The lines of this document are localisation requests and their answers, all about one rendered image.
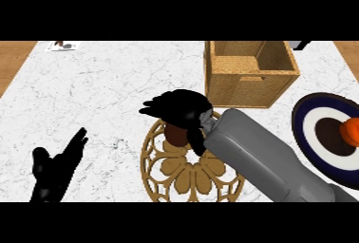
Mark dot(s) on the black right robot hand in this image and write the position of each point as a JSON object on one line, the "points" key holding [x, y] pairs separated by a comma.
{"points": [[178, 109]]}

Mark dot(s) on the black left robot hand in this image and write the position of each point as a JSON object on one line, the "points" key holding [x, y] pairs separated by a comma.
{"points": [[53, 172]]}

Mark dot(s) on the brown cupcake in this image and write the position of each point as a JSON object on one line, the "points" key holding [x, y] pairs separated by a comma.
{"points": [[175, 136]]}

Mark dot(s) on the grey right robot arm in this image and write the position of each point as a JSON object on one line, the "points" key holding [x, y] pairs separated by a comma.
{"points": [[266, 158]]}

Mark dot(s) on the square wicker basket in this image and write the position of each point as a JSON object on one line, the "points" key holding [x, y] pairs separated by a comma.
{"points": [[246, 74]]}

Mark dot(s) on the gold floral cutout placemat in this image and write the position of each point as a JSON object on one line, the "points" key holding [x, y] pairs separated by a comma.
{"points": [[186, 172]]}

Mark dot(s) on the small white card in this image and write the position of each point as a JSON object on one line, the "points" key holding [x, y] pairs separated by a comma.
{"points": [[62, 46]]}

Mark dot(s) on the navy and white round plate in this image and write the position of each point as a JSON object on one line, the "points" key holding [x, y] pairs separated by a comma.
{"points": [[326, 139]]}

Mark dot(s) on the orange fruit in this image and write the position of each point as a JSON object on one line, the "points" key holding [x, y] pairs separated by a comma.
{"points": [[350, 132]]}

